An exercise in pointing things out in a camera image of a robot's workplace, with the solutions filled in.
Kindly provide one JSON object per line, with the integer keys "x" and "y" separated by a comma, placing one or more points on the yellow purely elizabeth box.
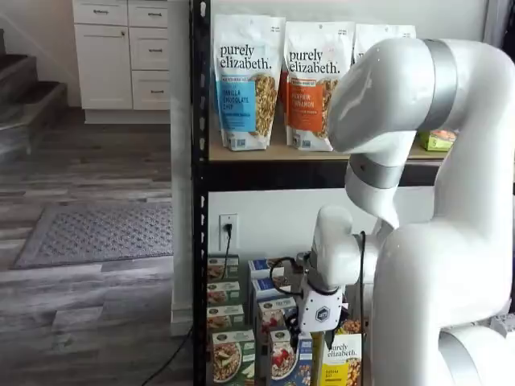
{"x": 342, "y": 362}
{"x": 354, "y": 323}

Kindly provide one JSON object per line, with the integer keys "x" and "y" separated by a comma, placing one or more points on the red purely elizabeth granola bag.
{"x": 374, "y": 34}

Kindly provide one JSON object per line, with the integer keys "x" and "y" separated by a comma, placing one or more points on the green apple cinnamon oatmeal box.
{"x": 223, "y": 317}
{"x": 217, "y": 267}
{"x": 233, "y": 358}
{"x": 221, "y": 293}

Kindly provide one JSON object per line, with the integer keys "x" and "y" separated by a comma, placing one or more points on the orange purely elizabeth granola bag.
{"x": 283, "y": 92}
{"x": 314, "y": 80}

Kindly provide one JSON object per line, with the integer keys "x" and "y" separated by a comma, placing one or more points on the white carton box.
{"x": 503, "y": 325}

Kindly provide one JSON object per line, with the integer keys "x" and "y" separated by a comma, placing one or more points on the green Bobo's apple pie box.
{"x": 436, "y": 140}

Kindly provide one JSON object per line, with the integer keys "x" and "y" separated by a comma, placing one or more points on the white kitchen cabinet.
{"x": 104, "y": 60}

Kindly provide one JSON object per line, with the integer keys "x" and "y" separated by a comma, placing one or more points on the grey floor mat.
{"x": 100, "y": 233}

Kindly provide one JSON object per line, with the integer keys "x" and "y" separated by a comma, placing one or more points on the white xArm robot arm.
{"x": 442, "y": 281}

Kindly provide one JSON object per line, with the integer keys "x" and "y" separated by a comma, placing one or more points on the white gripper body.
{"x": 322, "y": 309}

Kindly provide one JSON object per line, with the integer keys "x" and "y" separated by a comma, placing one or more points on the black metal shelf rack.
{"x": 200, "y": 201}

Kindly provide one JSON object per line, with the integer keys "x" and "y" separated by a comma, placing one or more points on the white wall outlet plate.
{"x": 234, "y": 241}

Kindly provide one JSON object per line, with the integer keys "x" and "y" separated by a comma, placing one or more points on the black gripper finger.
{"x": 295, "y": 331}
{"x": 328, "y": 339}

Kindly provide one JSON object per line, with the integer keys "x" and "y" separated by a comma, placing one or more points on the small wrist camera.
{"x": 303, "y": 263}

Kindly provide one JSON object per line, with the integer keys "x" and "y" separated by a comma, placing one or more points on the blue purely elizabeth granola bag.
{"x": 277, "y": 48}
{"x": 241, "y": 80}

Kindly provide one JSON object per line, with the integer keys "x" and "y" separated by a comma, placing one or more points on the dark carpeted stairs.
{"x": 24, "y": 100}

